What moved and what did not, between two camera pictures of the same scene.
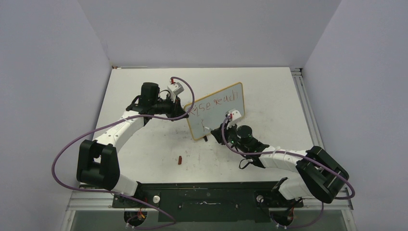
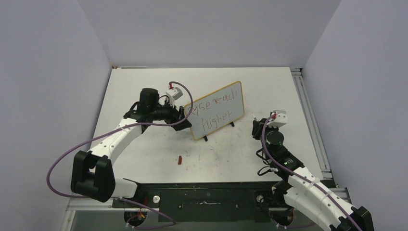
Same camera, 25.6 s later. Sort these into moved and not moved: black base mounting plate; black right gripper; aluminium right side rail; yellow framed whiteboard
Moved: black right gripper
Not moved: yellow framed whiteboard; black base mounting plate; aluminium right side rail
